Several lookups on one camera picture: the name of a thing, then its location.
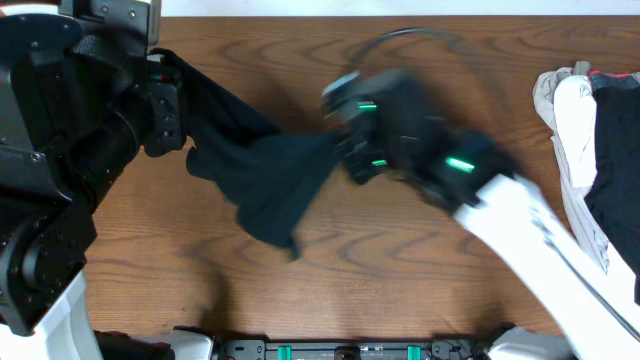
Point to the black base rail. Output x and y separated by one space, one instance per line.
258 349

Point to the black t-shirt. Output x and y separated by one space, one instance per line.
272 176

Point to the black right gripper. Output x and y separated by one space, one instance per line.
351 149

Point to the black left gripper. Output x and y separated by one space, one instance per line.
163 106

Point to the grey garment with red trim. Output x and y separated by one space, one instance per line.
599 79

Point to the white crumpled garment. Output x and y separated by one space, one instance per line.
566 104

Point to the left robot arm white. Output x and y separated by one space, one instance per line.
80 97

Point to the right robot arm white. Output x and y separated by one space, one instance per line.
467 175

